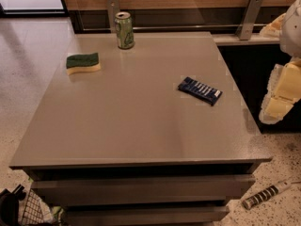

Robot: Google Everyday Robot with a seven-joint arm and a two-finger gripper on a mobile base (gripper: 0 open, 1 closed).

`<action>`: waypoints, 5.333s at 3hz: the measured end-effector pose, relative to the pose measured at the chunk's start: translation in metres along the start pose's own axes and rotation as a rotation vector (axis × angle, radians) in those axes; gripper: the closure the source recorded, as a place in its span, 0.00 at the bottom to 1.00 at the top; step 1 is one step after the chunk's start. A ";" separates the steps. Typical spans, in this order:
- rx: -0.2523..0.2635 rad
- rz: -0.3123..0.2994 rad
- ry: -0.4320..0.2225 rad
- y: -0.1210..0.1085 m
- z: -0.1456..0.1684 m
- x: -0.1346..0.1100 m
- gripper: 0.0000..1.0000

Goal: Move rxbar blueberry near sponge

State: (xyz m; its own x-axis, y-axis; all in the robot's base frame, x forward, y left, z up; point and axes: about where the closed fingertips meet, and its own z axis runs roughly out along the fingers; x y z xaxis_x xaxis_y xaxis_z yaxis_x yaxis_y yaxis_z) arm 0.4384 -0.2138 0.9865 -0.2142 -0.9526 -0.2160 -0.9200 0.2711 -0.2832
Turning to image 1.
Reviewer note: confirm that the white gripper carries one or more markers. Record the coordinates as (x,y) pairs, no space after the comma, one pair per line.
(292,32)

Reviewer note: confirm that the blue rxbar blueberry wrapper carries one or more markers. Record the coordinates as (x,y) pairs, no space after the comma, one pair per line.
(199,90)

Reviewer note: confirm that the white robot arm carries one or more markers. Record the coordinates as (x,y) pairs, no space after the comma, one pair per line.
(290,34)

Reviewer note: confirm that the green and yellow sponge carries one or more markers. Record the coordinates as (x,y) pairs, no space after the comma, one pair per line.
(85,63)

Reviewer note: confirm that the upper grey drawer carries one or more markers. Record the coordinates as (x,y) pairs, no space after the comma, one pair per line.
(144,190)

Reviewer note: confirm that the grey drawer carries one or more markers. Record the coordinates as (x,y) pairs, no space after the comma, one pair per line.
(144,190)
(146,216)

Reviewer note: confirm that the green soda can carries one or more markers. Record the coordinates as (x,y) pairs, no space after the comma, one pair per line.
(124,30)

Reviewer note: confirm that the lower grey drawer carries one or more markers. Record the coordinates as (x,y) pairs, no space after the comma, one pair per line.
(146,216)

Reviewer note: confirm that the black object on floor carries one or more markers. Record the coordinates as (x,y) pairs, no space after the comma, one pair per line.
(9,206)

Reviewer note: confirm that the right metal rail bracket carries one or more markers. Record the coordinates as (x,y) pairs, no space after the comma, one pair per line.
(245,29)

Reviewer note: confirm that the metal rail bracket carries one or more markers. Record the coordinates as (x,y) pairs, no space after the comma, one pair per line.
(112,9)
(245,29)

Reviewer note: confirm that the striped white handle tool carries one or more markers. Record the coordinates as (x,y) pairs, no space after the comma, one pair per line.
(266,194)

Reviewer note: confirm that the left metal rail bracket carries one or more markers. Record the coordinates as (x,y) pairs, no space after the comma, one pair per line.
(112,9)

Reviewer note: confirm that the metal rail bar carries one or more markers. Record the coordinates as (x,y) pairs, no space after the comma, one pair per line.
(213,28)

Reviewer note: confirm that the wire mesh basket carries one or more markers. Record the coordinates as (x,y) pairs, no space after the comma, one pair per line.
(32,211)

